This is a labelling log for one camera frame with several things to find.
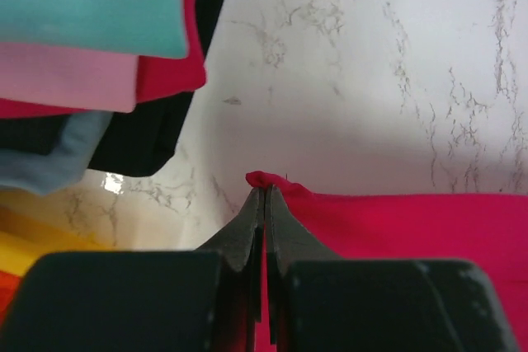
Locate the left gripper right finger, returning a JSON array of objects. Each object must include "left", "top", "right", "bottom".
[{"left": 265, "top": 186, "right": 521, "bottom": 351}]

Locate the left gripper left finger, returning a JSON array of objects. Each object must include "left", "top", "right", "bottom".
[{"left": 1, "top": 189, "right": 264, "bottom": 351}]

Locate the crimson red t-shirt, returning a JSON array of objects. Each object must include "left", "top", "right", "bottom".
[{"left": 246, "top": 171, "right": 527, "bottom": 350}]

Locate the yellow plastic tray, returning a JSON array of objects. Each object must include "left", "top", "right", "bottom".
[{"left": 1, "top": 191, "right": 112, "bottom": 276}]

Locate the folded black t-shirt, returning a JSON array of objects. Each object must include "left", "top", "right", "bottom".
[{"left": 1, "top": 0, "right": 224, "bottom": 177}]

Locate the folded grey-blue t-shirt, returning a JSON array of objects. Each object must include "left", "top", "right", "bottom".
[{"left": 1, "top": 111, "right": 113, "bottom": 195}]

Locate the orange t-shirt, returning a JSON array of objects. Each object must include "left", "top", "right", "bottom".
[{"left": 0, "top": 271, "right": 21, "bottom": 322}]

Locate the folded red t-shirt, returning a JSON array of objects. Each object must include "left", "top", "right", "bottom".
[{"left": 0, "top": 0, "right": 207, "bottom": 118}]

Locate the folded pink t-shirt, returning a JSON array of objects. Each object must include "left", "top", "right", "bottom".
[{"left": 1, "top": 43, "right": 138, "bottom": 118}]

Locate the folded teal t-shirt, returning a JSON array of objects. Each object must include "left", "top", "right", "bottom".
[{"left": 1, "top": 0, "right": 189, "bottom": 59}]

